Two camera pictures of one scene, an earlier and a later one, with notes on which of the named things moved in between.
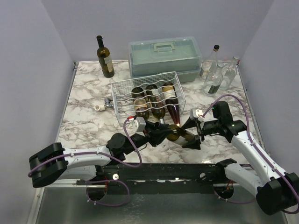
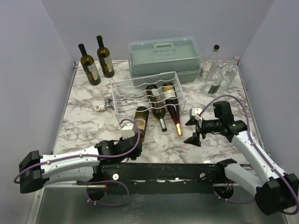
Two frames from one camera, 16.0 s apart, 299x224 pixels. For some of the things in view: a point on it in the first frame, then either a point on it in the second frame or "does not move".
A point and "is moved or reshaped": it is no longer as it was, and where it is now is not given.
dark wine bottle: [104, 56] does not move
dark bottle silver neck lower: [157, 106] does not move
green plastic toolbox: [182, 55] does not move
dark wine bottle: [178, 132] -> [89, 66]
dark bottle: [140, 103] is moved or reshaped
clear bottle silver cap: [229, 73] does not move
